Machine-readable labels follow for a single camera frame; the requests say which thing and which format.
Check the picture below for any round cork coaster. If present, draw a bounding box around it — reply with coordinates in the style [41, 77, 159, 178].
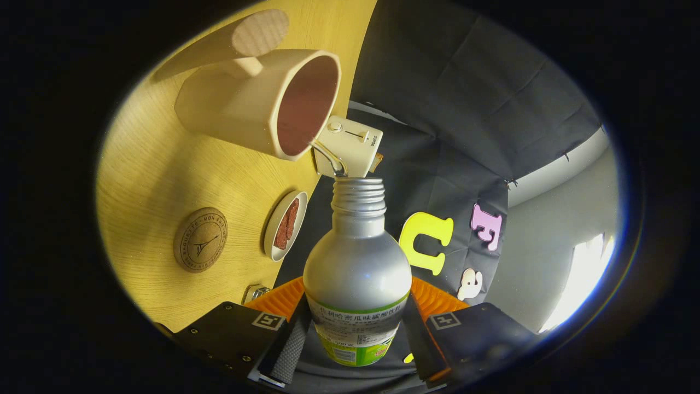
[173, 207, 228, 273]

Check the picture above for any brown meat slice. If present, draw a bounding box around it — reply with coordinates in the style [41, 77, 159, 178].
[273, 198, 300, 251]

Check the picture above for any beige cup with wooden handle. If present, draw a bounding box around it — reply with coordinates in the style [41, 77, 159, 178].
[175, 8, 342, 161]

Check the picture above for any wooden table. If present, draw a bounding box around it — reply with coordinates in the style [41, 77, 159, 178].
[97, 0, 378, 333]

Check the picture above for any small wire basket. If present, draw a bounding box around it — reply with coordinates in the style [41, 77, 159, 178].
[242, 283, 272, 305]

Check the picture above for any small white plate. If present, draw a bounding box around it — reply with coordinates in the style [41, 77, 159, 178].
[264, 190, 308, 262]

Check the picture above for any silver bottle with green label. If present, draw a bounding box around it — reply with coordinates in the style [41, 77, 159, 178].
[302, 177, 412, 367]

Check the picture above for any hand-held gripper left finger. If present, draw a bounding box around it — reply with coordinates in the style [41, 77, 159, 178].
[156, 276, 312, 389]

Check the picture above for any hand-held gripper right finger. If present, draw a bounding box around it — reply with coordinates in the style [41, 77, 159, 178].
[402, 276, 539, 389]

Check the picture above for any cream toaster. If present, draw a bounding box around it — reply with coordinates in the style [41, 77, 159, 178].
[313, 115, 383, 178]

